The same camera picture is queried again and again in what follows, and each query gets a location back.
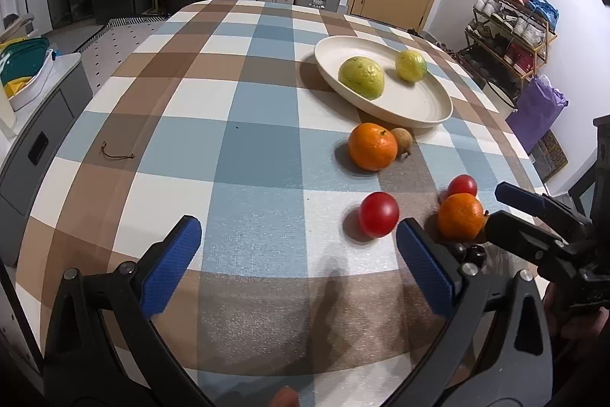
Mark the wooden shoe rack with shoes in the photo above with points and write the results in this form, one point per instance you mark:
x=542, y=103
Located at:
x=505, y=35

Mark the patterned doormat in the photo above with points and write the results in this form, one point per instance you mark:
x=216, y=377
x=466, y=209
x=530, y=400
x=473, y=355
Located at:
x=553, y=154

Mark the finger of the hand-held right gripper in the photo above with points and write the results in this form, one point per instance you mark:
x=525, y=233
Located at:
x=522, y=199
x=519, y=235

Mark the person's right hand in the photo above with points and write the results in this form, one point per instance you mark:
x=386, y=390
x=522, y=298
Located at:
x=581, y=326

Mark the orange tangerine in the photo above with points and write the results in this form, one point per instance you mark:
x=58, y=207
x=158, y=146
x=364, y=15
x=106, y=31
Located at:
x=371, y=147
x=460, y=217

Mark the dotted white rug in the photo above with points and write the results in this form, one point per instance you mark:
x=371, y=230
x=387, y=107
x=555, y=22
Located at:
x=114, y=40

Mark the green and white containers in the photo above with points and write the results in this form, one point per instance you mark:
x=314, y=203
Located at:
x=21, y=63

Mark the grey side cabinet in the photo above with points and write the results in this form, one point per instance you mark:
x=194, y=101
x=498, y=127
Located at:
x=43, y=140

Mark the large green guava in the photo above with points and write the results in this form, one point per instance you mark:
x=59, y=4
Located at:
x=361, y=77

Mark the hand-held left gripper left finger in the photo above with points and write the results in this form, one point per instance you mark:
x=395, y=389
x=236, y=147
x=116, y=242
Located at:
x=174, y=264

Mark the checkered tablecloth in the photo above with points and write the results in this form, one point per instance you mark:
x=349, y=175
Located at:
x=238, y=125

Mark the cream round plate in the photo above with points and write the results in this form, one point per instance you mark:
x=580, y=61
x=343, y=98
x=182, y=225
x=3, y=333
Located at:
x=419, y=102

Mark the small green guava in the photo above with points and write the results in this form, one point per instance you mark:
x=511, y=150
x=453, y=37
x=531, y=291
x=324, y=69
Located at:
x=411, y=65

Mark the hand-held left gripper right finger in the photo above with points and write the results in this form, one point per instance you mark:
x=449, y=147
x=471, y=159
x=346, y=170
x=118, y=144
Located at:
x=424, y=264

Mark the person's left hand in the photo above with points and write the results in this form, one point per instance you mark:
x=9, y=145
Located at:
x=285, y=398

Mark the red tomato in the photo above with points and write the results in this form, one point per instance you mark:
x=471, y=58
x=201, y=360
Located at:
x=462, y=185
x=378, y=214

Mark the purple bag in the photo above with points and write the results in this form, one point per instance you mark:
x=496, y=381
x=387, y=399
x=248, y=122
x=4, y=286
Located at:
x=536, y=116

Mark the white bucket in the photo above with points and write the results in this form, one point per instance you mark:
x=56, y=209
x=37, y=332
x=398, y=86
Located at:
x=500, y=97

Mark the small brown round fruit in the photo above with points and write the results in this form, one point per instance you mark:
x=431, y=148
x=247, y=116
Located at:
x=405, y=141

